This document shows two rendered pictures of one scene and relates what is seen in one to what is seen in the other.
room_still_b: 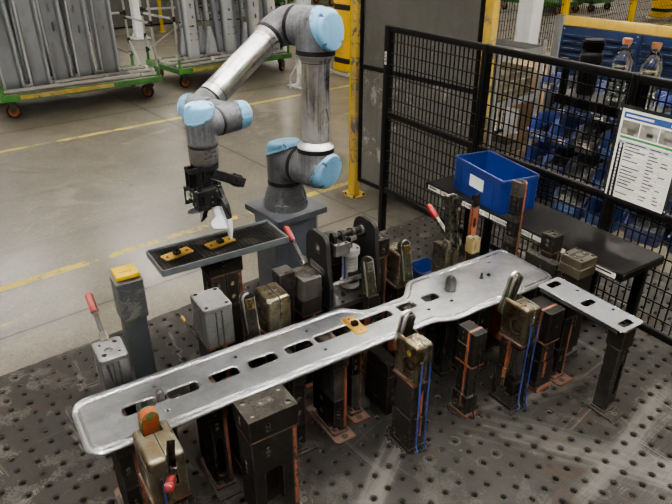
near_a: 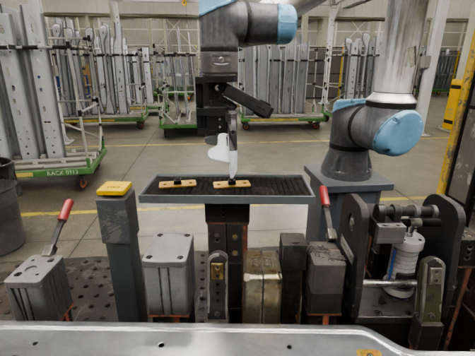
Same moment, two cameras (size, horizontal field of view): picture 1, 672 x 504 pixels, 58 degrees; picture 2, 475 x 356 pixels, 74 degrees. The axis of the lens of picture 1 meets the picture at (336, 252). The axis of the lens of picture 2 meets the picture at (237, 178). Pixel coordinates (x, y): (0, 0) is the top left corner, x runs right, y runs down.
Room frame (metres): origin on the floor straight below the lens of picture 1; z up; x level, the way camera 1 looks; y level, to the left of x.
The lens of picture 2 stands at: (0.96, -0.06, 1.42)
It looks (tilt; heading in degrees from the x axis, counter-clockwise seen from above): 20 degrees down; 34
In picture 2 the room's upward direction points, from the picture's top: straight up
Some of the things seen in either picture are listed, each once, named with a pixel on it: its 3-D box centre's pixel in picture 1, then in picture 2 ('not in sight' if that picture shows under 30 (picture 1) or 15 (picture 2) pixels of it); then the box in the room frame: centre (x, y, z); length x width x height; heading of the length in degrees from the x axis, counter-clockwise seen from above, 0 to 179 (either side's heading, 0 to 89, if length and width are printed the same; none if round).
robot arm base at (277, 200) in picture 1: (285, 191); (347, 157); (1.93, 0.17, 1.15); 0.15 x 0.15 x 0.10
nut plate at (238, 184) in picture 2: (220, 241); (231, 182); (1.52, 0.32, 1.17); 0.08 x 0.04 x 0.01; 132
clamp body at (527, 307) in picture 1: (513, 353); not in sight; (1.40, -0.50, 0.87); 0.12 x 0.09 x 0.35; 33
